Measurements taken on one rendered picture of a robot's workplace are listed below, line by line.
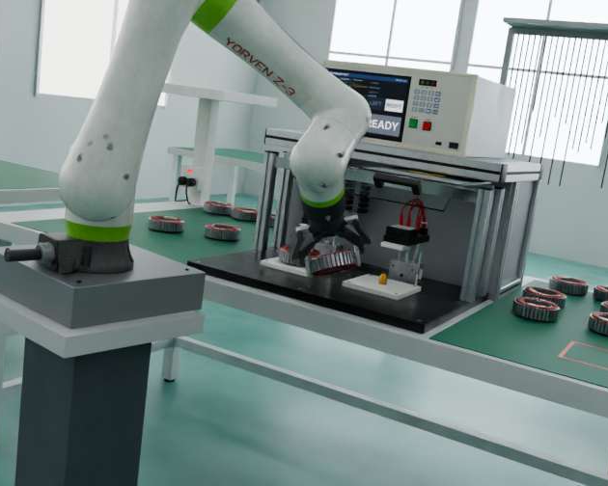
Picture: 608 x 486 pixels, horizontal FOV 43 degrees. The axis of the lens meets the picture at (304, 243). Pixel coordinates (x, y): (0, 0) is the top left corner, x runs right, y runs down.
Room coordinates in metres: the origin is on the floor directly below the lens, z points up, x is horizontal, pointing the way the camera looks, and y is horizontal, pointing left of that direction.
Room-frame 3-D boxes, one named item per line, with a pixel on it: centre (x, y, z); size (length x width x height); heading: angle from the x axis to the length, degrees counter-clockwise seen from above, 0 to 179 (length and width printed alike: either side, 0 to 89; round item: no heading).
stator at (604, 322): (1.80, -0.77, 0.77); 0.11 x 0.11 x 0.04
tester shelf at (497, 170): (2.19, -0.25, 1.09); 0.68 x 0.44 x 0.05; 61
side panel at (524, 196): (2.11, -0.58, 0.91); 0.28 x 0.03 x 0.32; 151
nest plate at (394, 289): (1.86, -0.21, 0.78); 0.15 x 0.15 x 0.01; 61
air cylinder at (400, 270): (1.98, -0.28, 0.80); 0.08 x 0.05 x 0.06; 61
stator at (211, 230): (2.36, 0.26, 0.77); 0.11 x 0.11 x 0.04
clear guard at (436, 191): (1.83, -0.26, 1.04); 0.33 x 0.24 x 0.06; 151
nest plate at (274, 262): (1.97, 0.01, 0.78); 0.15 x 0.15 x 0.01; 61
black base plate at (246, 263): (1.93, -0.11, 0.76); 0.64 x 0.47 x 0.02; 61
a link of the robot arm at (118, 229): (1.46, 0.40, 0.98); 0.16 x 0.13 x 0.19; 13
